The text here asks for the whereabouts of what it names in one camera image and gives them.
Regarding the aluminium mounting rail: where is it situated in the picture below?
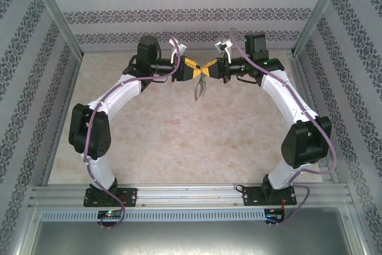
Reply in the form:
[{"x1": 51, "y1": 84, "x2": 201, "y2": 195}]
[{"x1": 28, "y1": 182, "x2": 356, "y2": 208}]

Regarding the grey slotted cable duct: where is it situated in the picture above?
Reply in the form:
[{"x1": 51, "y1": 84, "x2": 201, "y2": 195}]
[{"x1": 40, "y1": 208, "x2": 268, "y2": 223}]

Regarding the grey metal sheet panel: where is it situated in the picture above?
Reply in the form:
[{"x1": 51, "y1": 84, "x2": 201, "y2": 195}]
[{"x1": 29, "y1": 222, "x2": 359, "y2": 255}]

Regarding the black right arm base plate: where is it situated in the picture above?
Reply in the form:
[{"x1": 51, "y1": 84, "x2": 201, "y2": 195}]
[{"x1": 242, "y1": 185, "x2": 298, "y2": 207}]

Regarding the aluminium frame post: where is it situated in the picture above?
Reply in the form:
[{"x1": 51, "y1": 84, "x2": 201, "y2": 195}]
[
  {"x1": 292, "y1": 0, "x2": 349, "y2": 57},
  {"x1": 8, "y1": 202, "x2": 41, "y2": 255},
  {"x1": 25, "y1": 0, "x2": 84, "y2": 59},
  {"x1": 340, "y1": 205, "x2": 374, "y2": 255}
]

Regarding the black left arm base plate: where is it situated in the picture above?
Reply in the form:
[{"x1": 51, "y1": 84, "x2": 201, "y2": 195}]
[{"x1": 83, "y1": 188, "x2": 138, "y2": 208}]

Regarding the silver carabiner keyring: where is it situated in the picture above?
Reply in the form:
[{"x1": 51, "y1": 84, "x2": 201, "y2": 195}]
[{"x1": 193, "y1": 73, "x2": 209, "y2": 102}]

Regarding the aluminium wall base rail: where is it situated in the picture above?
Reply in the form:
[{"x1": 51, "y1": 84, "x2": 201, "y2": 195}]
[
  {"x1": 288, "y1": 51, "x2": 340, "y2": 184},
  {"x1": 41, "y1": 53, "x2": 84, "y2": 186}
]

